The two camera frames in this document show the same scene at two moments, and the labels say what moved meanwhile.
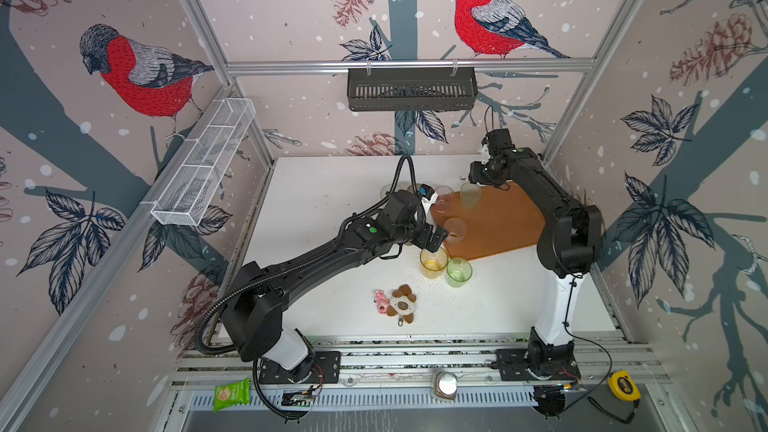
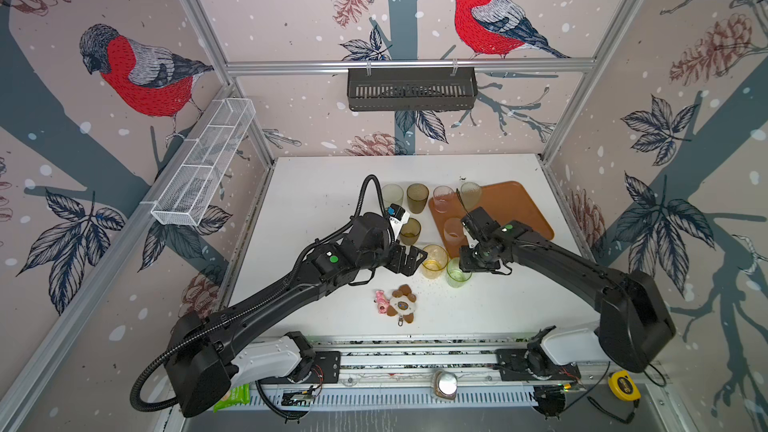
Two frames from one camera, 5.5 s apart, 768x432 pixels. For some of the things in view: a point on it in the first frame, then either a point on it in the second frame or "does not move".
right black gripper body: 485,172 -> 475,257
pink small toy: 381,301 does not move
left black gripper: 437,238 -> 412,264
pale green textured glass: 470,194 does not move
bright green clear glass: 458,271 does not move
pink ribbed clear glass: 445,195 does not move
